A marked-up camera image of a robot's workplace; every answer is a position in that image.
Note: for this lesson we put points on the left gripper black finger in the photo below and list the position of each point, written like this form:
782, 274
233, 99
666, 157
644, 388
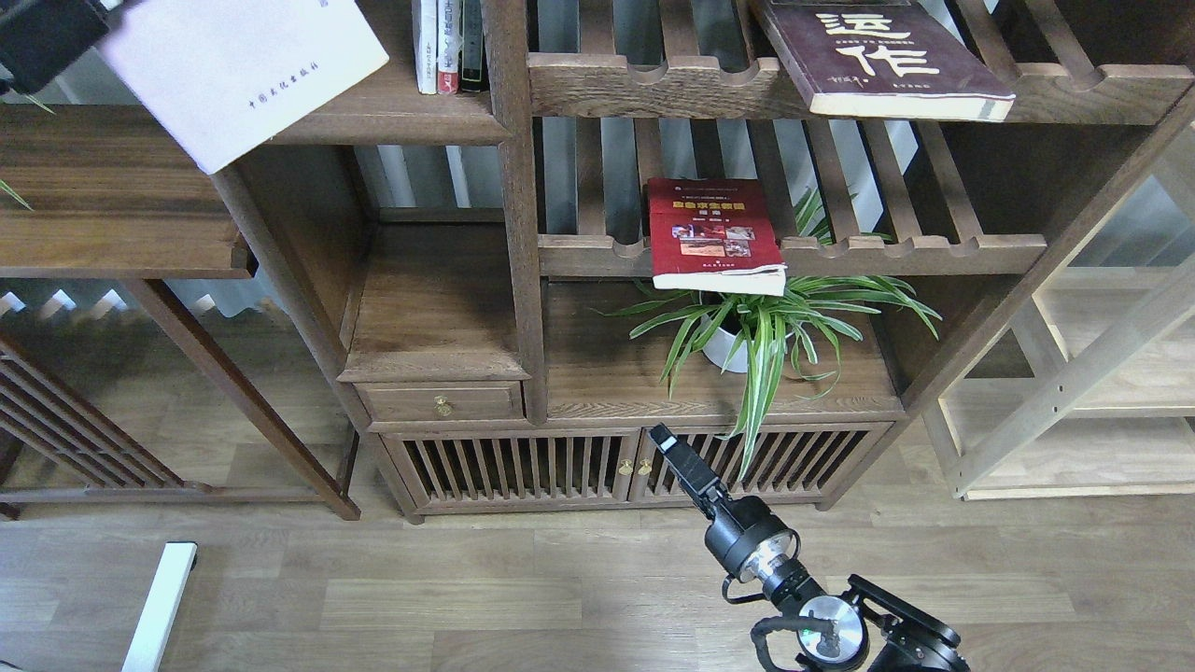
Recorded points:
39, 39

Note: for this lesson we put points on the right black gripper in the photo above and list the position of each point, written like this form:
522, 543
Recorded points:
745, 536

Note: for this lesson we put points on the white lavender book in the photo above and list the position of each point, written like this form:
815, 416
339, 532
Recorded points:
223, 76

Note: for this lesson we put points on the dark maroon book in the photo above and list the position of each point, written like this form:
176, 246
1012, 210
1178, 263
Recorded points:
880, 59

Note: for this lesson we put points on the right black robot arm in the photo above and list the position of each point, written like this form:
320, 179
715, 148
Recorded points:
831, 633

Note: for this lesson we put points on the white plant pot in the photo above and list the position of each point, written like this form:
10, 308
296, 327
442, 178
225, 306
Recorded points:
720, 348

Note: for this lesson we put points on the green spider plant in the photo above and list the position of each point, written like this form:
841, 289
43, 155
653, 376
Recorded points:
801, 330

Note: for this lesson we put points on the brass drawer knob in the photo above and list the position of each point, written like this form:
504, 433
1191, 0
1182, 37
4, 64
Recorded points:
443, 406

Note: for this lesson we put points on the dark wooden bookshelf cabinet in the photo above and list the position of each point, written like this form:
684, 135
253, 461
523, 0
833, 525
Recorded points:
473, 245

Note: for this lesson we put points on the red white upright book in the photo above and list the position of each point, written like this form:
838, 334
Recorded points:
449, 37

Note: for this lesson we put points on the black upright book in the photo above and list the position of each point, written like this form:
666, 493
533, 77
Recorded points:
473, 70

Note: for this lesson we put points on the white table leg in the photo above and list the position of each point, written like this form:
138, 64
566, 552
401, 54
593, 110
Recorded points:
157, 618

